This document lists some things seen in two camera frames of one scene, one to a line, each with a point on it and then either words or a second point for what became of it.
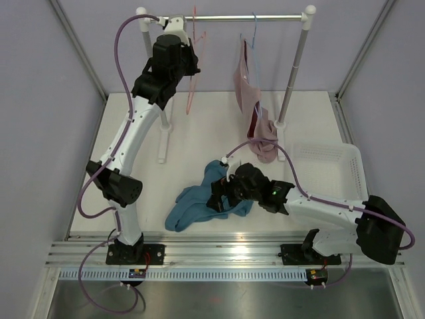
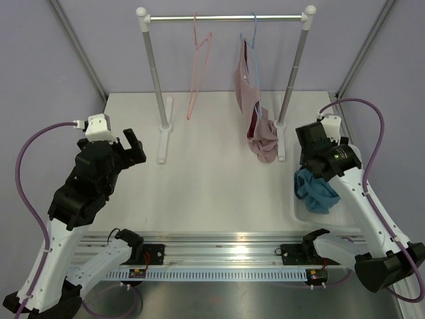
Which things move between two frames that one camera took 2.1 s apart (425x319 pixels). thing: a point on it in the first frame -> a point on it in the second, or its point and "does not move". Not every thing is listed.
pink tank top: x=262 y=123 does not move
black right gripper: x=220 y=187 -> x=302 y=157
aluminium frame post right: x=337 y=96 does not move
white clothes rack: x=305 y=16 does not move
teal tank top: x=191 y=205 -> x=319 y=195
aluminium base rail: x=91 y=250 does not move
